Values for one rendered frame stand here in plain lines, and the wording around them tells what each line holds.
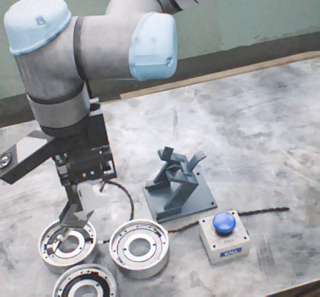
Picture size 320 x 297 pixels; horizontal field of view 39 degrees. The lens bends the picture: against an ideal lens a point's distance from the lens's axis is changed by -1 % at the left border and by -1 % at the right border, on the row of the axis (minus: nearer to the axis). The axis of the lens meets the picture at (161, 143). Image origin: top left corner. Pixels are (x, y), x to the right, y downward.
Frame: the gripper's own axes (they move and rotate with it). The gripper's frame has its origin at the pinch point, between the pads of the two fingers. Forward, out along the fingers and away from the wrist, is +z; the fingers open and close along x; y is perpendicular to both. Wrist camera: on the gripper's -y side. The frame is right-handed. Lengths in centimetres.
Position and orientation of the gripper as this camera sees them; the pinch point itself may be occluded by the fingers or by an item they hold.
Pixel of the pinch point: (78, 209)
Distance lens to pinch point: 76.6
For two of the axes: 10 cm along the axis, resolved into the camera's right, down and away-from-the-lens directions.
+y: 9.6, -2.5, 1.5
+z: 0.8, 7.2, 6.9
